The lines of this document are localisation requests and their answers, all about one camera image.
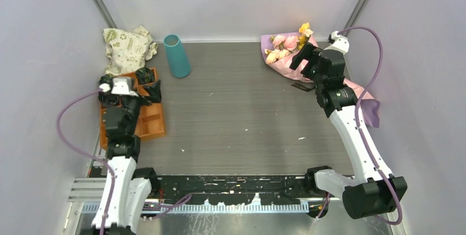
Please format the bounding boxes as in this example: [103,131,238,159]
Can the dark rolled fabric top-right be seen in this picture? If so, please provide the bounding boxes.
[135,67,156,85]

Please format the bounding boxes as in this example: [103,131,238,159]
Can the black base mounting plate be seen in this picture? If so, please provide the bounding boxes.
[148,175,327,205]

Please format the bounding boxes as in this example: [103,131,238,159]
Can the orange compartment tray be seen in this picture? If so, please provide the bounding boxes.
[99,68,167,150]

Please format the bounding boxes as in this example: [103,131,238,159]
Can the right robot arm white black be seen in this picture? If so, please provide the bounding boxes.
[290,43,407,219]

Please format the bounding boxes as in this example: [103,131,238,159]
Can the dark rolled fabric middle-left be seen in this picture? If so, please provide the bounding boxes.
[98,92,120,109]

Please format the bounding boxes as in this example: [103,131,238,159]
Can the black ribbon gold lettering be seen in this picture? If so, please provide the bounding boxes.
[291,83,316,92]

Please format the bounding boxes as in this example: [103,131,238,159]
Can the pink paper flower bouquet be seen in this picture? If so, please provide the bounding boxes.
[260,22,380,128]

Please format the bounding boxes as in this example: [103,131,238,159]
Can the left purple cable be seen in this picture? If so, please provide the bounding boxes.
[56,88,117,235]

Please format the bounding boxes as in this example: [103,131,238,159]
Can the dark rolled fabric top-left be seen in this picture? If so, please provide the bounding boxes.
[98,74,114,86]

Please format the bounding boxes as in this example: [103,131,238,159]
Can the aluminium rail frame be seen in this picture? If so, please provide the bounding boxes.
[68,178,309,214]

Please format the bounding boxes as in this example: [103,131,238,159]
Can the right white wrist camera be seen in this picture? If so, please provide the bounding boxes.
[325,31,350,55]

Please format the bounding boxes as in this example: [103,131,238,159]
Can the teal cylindrical vase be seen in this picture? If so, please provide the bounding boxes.
[163,34,191,79]

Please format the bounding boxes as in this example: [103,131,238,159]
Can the cream printed cloth bag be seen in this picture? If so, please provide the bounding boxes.
[103,25,158,76]

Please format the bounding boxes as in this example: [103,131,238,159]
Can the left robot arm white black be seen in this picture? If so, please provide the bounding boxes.
[81,77,162,234]

